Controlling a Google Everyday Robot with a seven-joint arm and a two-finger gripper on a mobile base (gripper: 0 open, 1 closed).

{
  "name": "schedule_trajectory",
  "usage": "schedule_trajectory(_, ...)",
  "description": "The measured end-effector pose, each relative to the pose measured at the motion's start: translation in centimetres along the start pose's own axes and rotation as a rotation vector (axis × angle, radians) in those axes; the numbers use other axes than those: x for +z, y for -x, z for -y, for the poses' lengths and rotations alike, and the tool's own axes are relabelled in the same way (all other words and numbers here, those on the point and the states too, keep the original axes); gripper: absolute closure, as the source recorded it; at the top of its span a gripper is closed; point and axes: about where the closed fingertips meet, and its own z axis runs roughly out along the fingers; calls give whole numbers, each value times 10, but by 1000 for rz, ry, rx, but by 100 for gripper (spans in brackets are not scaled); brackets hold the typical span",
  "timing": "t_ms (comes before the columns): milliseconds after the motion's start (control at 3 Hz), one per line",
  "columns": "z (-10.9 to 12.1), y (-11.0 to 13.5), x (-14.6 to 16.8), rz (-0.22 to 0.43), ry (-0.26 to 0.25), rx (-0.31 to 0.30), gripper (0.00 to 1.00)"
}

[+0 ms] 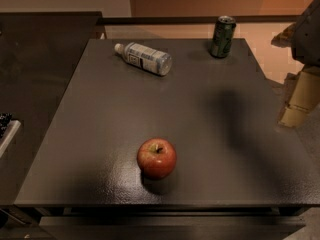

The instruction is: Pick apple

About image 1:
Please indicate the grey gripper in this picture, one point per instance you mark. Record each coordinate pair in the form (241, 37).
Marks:
(307, 37)

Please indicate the red apple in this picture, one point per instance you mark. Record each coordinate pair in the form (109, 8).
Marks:
(156, 158)

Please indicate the green soda can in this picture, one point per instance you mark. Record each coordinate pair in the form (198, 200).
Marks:
(222, 36)

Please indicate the clear plastic water bottle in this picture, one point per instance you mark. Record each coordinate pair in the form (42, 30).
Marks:
(144, 57)

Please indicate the dark side counter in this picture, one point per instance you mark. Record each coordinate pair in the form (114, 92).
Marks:
(38, 55)

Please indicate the dark lower table shelf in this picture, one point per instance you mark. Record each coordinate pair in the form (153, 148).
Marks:
(171, 226)

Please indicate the white tray with dark items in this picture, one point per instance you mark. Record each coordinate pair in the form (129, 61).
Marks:
(8, 129)

